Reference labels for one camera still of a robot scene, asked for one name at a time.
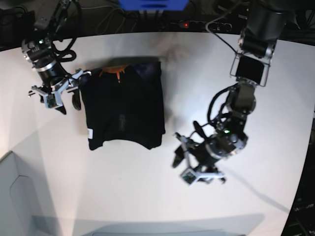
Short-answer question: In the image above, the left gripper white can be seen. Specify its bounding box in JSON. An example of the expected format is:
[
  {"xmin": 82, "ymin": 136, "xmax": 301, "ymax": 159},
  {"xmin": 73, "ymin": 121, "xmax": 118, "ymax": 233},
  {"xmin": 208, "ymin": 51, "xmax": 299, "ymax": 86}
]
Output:
[{"xmin": 172, "ymin": 132, "xmax": 226, "ymax": 185}]

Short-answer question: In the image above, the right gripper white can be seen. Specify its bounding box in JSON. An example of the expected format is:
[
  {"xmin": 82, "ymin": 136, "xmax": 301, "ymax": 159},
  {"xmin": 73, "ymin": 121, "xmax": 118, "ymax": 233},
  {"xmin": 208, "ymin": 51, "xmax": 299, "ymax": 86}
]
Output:
[{"xmin": 28, "ymin": 69, "xmax": 92, "ymax": 115}]

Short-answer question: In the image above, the black T-shirt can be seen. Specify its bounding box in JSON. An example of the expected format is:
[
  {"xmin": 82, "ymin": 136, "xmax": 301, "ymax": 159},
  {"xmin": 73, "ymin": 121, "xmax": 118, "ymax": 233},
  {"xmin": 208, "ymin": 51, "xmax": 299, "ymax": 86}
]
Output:
[{"xmin": 79, "ymin": 61, "xmax": 165, "ymax": 150}]

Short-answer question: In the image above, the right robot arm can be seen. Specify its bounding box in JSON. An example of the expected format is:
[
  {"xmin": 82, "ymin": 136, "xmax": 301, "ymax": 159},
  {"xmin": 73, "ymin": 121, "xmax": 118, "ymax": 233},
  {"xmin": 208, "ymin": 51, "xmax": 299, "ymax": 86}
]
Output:
[{"xmin": 21, "ymin": 0, "xmax": 91, "ymax": 115}]

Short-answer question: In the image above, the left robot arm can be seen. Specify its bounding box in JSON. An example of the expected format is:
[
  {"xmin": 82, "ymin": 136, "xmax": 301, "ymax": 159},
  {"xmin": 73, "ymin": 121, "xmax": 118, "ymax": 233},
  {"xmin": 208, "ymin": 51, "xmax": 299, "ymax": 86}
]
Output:
[{"xmin": 173, "ymin": 0, "xmax": 296, "ymax": 185}]

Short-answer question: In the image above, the blue box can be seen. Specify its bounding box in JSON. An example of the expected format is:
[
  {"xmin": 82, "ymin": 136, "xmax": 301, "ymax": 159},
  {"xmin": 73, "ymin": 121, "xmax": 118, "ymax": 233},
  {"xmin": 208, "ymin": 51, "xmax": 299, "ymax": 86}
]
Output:
[{"xmin": 119, "ymin": 0, "xmax": 189, "ymax": 11}]

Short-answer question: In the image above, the white bin beside table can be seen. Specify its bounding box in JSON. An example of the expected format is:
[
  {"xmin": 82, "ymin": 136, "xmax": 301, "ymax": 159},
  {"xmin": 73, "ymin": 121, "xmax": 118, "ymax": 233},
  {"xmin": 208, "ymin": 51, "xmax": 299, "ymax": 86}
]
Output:
[{"xmin": 0, "ymin": 149, "xmax": 74, "ymax": 236}]

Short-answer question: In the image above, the black power strip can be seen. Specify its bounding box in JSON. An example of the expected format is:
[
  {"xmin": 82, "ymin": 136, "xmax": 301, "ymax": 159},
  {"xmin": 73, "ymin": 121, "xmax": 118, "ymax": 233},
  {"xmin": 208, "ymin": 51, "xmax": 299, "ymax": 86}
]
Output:
[{"xmin": 160, "ymin": 21, "xmax": 232, "ymax": 33}]

